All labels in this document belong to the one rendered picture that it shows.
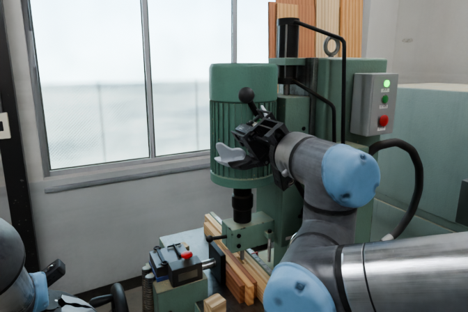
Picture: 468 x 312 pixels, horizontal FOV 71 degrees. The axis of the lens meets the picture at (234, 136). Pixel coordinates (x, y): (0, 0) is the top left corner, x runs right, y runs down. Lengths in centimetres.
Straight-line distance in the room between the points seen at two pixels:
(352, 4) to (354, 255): 259
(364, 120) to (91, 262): 192
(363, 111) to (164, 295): 68
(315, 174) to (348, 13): 242
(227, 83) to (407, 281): 56
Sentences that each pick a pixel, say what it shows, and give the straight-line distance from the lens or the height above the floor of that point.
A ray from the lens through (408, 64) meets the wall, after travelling 332.
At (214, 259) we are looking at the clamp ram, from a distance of 100.
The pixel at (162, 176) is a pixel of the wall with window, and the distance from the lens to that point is 224.
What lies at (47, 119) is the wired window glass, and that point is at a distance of 215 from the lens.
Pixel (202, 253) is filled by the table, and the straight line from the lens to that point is 114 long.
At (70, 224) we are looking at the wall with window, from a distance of 225.
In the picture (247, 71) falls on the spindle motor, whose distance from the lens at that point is 77.
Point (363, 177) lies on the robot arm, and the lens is 45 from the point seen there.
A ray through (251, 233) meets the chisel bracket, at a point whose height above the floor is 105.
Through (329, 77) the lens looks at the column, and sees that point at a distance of 88.
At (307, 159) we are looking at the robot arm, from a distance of 47.
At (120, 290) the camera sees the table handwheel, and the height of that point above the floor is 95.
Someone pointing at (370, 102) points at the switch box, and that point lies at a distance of 90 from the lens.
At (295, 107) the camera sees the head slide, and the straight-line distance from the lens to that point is 87.
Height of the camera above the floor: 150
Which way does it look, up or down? 12 degrees down
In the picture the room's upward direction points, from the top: straight up
